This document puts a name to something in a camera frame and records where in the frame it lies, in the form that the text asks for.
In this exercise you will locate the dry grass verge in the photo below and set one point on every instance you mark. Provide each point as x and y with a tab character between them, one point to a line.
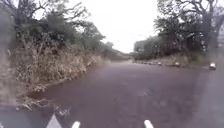
190	59
50	66

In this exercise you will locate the row of roadside marker stones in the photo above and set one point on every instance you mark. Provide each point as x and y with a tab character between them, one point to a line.
212	66

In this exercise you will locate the row of trees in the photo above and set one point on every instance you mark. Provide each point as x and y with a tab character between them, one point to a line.
63	30
186	33

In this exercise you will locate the robot's own part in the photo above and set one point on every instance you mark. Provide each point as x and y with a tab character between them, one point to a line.
76	124
148	124

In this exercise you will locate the dark asphalt road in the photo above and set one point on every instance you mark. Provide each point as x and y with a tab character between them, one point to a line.
133	95

